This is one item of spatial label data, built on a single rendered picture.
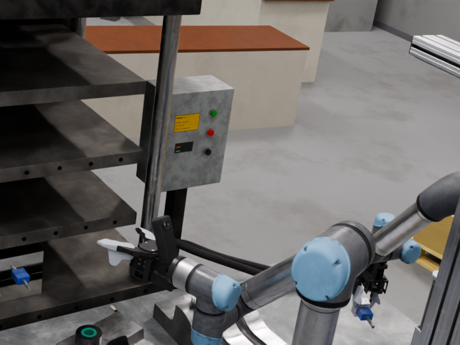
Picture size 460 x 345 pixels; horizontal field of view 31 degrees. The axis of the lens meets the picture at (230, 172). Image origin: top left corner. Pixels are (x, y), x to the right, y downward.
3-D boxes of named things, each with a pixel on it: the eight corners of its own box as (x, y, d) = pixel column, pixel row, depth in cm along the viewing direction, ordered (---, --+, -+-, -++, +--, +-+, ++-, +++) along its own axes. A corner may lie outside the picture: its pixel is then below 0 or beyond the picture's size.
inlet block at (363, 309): (378, 333, 277) (381, 320, 274) (364, 333, 275) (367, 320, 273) (363, 311, 288) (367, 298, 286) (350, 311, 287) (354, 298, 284)
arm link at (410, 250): (393, 269, 255) (372, 251, 264) (420, 263, 261) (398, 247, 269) (398, 247, 252) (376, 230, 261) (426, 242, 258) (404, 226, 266)
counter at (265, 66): (295, 125, 709) (309, 47, 680) (73, 142, 610) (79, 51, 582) (257, 98, 758) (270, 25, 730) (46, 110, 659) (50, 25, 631)
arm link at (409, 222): (453, 205, 215) (357, 276, 254) (483, 201, 221) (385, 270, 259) (436, 167, 220) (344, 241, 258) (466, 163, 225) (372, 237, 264)
